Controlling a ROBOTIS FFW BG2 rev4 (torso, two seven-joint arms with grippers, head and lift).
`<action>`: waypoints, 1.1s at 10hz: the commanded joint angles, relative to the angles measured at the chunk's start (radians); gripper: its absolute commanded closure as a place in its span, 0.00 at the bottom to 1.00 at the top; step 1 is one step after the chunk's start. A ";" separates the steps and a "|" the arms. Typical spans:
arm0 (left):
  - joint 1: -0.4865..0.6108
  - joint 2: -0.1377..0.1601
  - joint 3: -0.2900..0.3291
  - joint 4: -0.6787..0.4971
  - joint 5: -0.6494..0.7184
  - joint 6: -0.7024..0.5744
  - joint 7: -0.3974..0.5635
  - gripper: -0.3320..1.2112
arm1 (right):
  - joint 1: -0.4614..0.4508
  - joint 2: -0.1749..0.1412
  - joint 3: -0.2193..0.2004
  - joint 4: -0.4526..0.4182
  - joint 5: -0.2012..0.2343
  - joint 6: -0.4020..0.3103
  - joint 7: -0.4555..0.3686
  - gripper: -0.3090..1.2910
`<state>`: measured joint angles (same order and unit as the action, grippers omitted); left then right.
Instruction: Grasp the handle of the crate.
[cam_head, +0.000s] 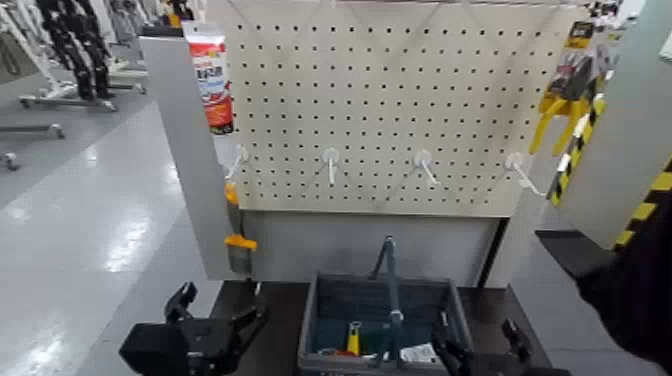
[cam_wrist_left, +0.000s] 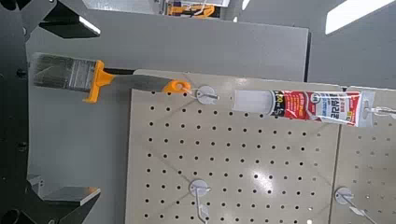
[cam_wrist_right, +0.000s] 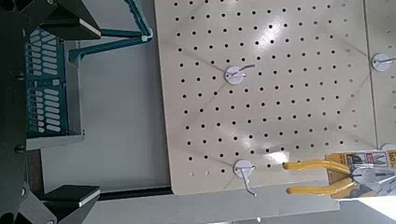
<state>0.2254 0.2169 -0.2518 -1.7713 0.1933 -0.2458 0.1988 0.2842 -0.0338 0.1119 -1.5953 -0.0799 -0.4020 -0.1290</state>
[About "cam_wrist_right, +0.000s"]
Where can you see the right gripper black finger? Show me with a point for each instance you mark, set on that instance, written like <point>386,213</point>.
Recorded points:
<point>68,199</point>
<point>71,18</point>

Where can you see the teal plastic folding crate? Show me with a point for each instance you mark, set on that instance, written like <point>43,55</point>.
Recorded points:
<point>62,77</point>

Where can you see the grey metal side panel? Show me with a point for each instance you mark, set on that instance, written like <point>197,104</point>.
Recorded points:
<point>202,208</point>

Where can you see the metal pegboard hook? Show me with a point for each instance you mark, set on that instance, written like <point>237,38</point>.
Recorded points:
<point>379,63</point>
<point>233,77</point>
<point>242,168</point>

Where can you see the large beige pegboard panel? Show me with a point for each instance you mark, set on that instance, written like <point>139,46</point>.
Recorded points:
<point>311,60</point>

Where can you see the narrow beige pegboard panel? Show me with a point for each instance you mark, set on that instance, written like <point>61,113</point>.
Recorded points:
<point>384,25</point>

